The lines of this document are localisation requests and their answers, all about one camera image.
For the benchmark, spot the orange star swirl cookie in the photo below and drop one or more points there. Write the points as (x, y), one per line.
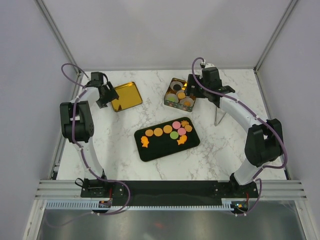
(184, 123)

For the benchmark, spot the left aluminium frame post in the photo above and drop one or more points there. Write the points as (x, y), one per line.
(44, 10)

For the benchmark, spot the pink round cookie lower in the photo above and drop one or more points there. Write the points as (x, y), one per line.
(181, 131)

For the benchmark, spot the orange fish cookie right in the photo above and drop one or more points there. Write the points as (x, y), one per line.
(182, 139)

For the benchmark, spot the green christmas cookie tin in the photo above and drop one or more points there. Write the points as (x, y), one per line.
(178, 105)

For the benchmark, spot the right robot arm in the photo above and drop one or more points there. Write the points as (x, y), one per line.
(264, 146)

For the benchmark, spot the pink round cookie upper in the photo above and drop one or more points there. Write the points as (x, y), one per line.
(176, 125)

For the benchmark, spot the white paper cup bottom-right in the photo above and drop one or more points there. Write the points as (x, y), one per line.
(187, 99)

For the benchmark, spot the orange fish cookie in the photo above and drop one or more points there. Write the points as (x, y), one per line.
(182, 139)
(144, 141)

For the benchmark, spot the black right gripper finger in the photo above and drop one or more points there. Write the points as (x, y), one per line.
(191, 82)
(191, 91)

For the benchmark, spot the plain orange round cookie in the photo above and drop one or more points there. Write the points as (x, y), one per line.
(149, 132)

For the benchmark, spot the dotted orange round cookie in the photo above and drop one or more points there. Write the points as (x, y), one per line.
(158, 132)

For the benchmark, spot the black round cookie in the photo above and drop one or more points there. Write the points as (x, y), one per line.
(176, 87)

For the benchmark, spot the orange flower cookie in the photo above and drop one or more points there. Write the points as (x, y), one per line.
(188, 128)

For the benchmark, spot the aluminium frame post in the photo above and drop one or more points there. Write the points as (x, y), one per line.
(44, 10)
(276, 33)

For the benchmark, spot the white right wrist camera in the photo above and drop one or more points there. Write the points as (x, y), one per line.
(206, 66)

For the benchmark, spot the orange fish cookie left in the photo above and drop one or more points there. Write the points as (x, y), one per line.
(144, 141)

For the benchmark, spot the white paper cup centre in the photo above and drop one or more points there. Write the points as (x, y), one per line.
(180, 91)

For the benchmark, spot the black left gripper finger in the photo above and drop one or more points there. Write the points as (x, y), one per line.
(103, 101)
(112, 94)

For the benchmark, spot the aluminium front rail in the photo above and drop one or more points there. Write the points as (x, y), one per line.
(271, 190)

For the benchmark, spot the white paper cup bottom-left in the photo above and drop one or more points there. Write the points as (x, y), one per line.
(173, 95)

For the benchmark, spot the gold tin lid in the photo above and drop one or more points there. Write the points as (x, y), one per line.
(128, 97)

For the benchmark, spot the right aluminium frame post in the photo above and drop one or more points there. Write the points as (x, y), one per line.
(276, 33)

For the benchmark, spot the green round cookie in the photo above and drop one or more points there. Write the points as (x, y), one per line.
(172, 99)
(174, 135)

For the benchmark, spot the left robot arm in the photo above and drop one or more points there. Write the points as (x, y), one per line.
(77, 127)

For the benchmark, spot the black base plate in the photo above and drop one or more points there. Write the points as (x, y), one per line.
(177, 193)

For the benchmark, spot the dark green rectangular tray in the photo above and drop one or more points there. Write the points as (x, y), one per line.
(162, 146)

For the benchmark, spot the white paper cup top-left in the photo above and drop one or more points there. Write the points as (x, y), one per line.
(178, 82)

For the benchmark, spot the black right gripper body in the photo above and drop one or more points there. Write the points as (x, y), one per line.
(200, 92)

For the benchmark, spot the pink round cookie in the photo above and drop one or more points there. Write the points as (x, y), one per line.
(181, 131)
(176, 125)

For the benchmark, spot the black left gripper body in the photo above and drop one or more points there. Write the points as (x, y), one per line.
(106, 89)

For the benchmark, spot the metal serving tongs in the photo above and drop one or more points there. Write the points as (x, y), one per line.
(218, 116)

